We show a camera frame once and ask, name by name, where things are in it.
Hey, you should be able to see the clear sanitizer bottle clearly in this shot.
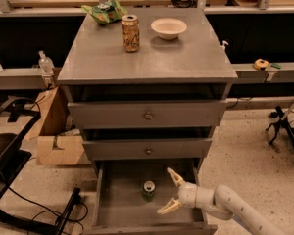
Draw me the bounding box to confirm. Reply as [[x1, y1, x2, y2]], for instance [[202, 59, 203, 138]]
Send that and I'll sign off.
[[38, 51, 54, 75]]

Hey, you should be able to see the grey bottom drawer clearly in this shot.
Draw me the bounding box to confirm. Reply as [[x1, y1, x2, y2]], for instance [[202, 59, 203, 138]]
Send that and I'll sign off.
[[84, 159, 217, 235]]

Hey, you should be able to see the gold soda can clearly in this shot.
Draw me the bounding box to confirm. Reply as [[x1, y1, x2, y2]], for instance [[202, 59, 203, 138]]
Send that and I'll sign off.
[[122, 14, 140, 53]]

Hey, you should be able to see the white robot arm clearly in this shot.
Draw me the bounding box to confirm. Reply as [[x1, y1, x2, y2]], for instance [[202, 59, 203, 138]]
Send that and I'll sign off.
[[157, 167, 288, 235]]

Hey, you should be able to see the grey drawer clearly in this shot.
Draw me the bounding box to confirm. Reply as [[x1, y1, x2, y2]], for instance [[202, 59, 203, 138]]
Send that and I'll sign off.
[[68, 100, 226, 129], [84, 159, 217, 235], [83, 138, 212, 161]]

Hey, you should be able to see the grey drawer cabinet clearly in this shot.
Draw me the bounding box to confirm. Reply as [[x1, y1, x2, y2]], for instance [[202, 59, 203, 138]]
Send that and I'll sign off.
[[57, 7, 238, 178]]

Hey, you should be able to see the black floor cable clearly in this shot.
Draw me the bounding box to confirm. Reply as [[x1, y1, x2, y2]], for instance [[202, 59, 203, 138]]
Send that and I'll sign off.
[[8, 186, 89, 235]]

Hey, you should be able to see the green soda can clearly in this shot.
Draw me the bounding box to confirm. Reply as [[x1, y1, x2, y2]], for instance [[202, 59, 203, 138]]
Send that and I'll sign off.
[[142, 180, 156, 202]]

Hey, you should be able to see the grey top drawer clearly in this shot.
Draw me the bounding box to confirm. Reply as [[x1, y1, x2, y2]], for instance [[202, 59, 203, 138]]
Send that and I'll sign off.
[[68, 100, 226, 129]]

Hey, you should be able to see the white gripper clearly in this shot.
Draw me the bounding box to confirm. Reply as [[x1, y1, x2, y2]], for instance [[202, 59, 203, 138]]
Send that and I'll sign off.
[[157, 167, 197, 215]]

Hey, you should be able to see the small white pump bottle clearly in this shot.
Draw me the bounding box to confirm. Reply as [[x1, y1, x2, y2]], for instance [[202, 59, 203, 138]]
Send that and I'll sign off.
[[221, 40, 229, 52]]

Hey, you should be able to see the white paper bowl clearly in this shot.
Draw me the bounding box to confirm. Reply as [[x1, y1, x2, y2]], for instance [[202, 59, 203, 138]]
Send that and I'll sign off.
[[151, 18, 187, 40]]

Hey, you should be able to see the black tripod stand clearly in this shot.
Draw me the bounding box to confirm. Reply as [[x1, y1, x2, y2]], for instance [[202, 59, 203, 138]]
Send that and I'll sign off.
[[266, 101, 294, 148]]

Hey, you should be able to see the green chip bag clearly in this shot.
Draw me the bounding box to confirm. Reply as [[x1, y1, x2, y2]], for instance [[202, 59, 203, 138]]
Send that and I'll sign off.
[[81, 0, 127, 24]]

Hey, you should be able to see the grey middle drawer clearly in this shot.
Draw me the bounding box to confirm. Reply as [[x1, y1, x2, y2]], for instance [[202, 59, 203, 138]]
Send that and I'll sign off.
[[83, 138, 212, 161]]

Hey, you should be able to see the cardboard box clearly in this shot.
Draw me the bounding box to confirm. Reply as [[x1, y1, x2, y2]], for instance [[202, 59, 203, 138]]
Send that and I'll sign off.
[[25, 85, 90, 165]]

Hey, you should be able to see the black chair frame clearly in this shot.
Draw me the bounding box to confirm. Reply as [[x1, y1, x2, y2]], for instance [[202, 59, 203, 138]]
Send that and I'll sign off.
[[0, 96, 80, 235]]

